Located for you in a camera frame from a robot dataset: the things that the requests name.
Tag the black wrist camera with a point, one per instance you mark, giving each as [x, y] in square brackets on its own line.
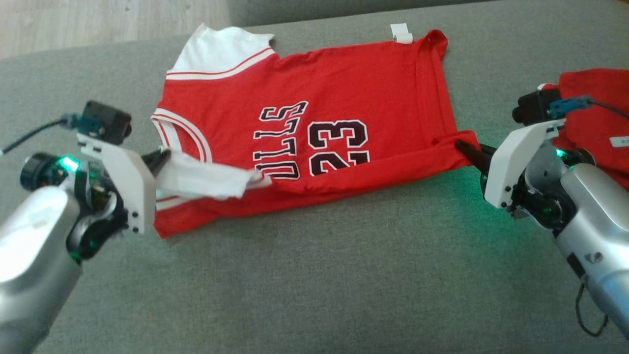
[533, 105]
[105, 123]

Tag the red shorts white stripes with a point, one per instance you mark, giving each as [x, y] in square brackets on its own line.
[599, 108]

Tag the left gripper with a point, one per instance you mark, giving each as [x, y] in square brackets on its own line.
[130, 182]

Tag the red basketball jersey white sleeves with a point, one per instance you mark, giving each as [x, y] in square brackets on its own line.
[344, 83]

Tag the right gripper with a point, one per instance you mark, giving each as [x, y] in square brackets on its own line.
[511, 162]

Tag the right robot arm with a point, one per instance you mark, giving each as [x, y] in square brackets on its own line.
[599, 226]

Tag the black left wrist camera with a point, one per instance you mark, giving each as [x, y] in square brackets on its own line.
[105, 123]

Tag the grey sofa seat cushion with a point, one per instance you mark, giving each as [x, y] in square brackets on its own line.
[344, 7]

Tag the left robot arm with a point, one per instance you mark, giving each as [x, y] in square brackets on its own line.
[29, 246]

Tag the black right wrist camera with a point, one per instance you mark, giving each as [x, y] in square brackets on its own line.
[533, 105]

